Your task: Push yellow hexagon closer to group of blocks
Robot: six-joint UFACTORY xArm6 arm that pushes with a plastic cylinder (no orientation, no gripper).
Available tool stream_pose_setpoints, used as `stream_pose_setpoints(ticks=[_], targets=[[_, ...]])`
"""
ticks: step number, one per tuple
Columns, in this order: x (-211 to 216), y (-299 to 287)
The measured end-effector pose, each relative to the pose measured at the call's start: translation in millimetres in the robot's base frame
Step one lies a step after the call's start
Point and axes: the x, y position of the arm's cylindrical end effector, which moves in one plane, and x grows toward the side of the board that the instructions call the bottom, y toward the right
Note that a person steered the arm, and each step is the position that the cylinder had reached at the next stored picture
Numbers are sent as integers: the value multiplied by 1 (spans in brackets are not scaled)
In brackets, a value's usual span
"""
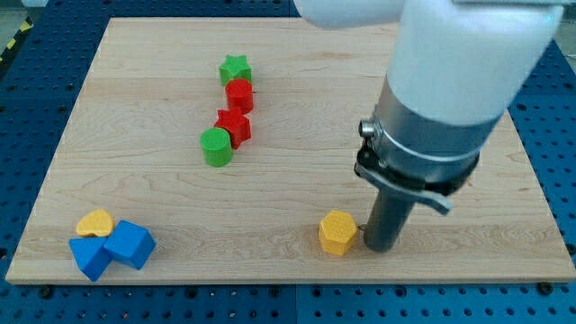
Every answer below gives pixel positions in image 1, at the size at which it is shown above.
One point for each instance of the green cylinder block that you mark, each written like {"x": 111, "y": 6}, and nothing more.
{"x": 216, "y": 147}

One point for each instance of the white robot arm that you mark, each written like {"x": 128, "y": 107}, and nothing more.
{"x": 455, "y": 68}

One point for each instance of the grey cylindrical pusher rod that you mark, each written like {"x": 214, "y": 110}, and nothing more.
{"x": 386, "y": 221}

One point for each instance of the green star block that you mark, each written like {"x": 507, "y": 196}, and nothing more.
{"x": 235, "y": 67}

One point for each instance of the yellow heart block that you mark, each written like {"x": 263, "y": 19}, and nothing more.
{"x": 98, "y": 223}

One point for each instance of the red star block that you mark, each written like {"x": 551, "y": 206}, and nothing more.
{"x": 236, "y": 124}

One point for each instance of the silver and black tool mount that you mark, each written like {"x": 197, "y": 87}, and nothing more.
{"x": 416, "y": 159}

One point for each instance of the red cylinder block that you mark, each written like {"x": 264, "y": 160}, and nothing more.
{"x": 239, "y": 95}

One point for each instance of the yellow hexagon block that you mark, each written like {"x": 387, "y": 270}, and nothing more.
{"x": 337, "y": 232}

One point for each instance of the blue triangle block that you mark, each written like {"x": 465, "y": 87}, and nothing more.
{"x": 91, "y": 256}

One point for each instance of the wooden board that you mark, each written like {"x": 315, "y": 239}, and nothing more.
{"x": 132, "y": 146}

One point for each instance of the blue cube block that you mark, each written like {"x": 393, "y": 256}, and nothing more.
{"x": 130, "y": 244}

